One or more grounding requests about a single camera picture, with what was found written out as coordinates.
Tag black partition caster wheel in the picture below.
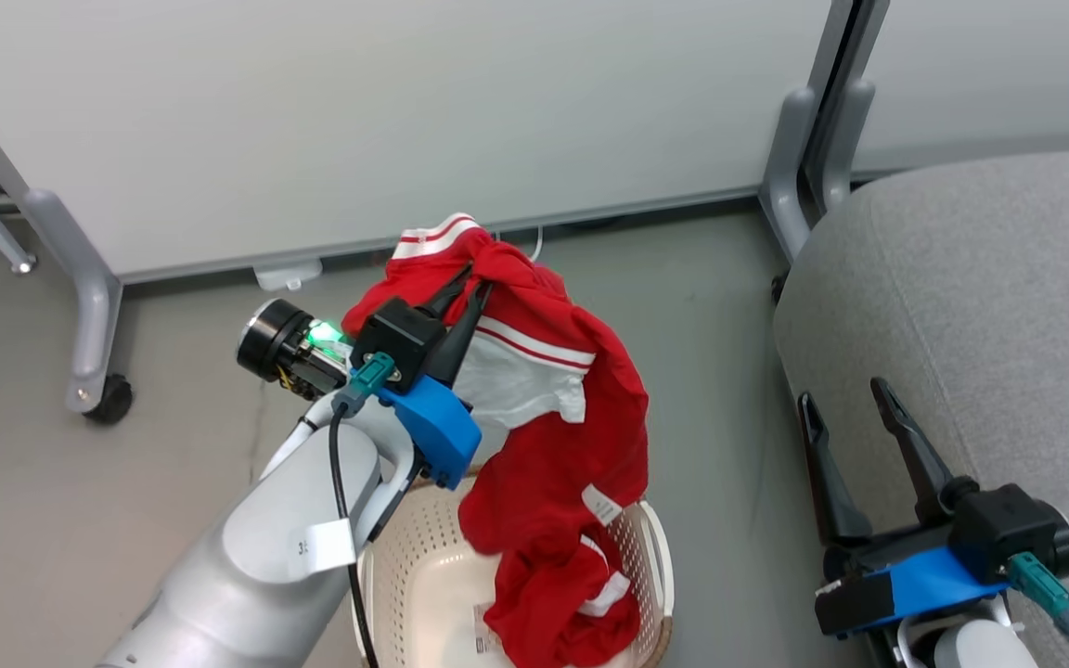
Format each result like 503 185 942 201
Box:
82 373 135 427

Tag large white partition panel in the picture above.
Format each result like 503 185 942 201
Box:
0 0 860 284

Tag teal right camera connector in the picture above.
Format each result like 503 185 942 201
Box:
1006 552 1069 641

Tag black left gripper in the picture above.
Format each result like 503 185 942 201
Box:
236 264 495 402

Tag white paper cable label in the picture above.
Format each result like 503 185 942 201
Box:
288 519 357 582

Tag cream perforated laundry basket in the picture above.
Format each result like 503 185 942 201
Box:
352 469 676 668

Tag blue left camera mount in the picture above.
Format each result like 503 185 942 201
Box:
375 376 483 491

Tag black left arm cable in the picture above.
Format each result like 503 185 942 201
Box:
328 408 382 668

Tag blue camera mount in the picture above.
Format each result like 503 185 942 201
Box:
375 376 483 491
815 546 1011 639

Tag blue right camera mount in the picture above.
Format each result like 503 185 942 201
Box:
815 546 1011 639

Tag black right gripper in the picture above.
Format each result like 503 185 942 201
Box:
797 376 981 585

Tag grey fabric sofa seat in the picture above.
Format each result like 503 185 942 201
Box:
773 147 1069 668

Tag grey partition leg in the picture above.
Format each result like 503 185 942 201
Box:
22 188 124 415
757 86 821 263
818 79 877 212

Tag teal left camera connector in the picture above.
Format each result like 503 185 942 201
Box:
335 351 398 417

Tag red white-striped garment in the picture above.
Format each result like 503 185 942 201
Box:
341 212 651 668

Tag teal camera connector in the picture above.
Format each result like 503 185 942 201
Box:
335 351 398 417
1006 552 1069 641

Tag small white plastic bracket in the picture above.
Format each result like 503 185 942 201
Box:
253 259 324 292

